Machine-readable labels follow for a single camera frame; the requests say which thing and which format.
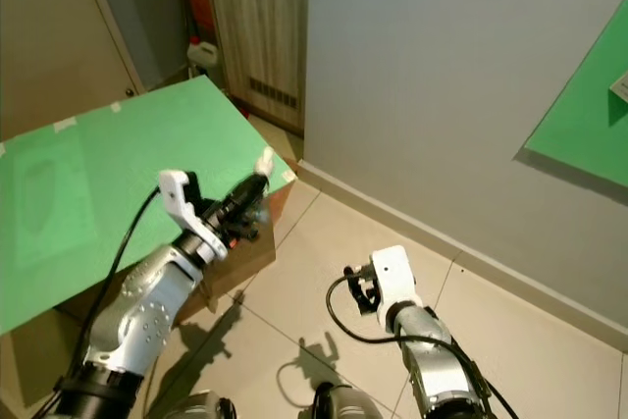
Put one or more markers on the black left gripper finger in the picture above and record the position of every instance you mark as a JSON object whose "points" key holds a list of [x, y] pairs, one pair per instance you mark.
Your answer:
{"points": [[257, 202], [249, 189]]}

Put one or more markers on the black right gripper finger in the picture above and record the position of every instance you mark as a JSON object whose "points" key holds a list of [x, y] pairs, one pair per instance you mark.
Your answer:
{"points": [[349, 273], [363, 305]]}

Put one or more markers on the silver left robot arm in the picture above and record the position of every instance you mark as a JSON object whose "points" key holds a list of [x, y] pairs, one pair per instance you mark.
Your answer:
{"points": [[147, 316]]}

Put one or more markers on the keys with white yellow tag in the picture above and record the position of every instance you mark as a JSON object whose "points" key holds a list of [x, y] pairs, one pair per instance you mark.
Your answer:
{"points": [[621, 89]]}

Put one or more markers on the brown cardboard box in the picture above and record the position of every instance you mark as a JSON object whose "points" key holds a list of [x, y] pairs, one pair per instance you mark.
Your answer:
{"points": [[245, 264]]}

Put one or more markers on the white plastic bottle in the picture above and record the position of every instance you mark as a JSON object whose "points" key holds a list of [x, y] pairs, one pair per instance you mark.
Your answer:
{"points": [[203, 53]]}

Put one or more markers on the green table sheet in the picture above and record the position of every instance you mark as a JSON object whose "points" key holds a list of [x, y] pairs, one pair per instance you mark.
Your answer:
{"points": [[78, 203]]}

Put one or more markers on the white tape strip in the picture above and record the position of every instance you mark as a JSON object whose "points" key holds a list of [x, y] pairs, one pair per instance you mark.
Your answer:
{"points": [[115, 106], [65, 125], [4, 145]]}

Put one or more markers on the wooden door with vent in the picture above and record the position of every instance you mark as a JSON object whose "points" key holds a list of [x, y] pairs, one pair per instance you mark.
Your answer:
{"points": [[255, 17]]}

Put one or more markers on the grey robot left leg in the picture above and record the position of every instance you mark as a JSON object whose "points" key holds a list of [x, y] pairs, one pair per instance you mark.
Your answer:
{"points": [[206, 407]]}

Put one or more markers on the beige cabinet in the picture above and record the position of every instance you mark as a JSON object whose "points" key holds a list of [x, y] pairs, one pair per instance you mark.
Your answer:
{"points": [[49, 26]]}

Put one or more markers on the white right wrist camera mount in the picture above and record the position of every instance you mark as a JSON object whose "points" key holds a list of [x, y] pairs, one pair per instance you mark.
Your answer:
{"points": [[394, 275]]}

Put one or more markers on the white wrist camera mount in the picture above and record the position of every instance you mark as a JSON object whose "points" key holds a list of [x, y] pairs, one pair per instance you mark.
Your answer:
{"points": [[177, 198], [394, 275]]}

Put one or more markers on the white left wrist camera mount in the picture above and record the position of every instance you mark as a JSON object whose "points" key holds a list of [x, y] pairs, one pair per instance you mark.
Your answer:
{"points": [[177, 198]]}

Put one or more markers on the green wall board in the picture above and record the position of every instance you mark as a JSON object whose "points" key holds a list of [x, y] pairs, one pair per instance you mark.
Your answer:
{"points": [[584, 115]]}

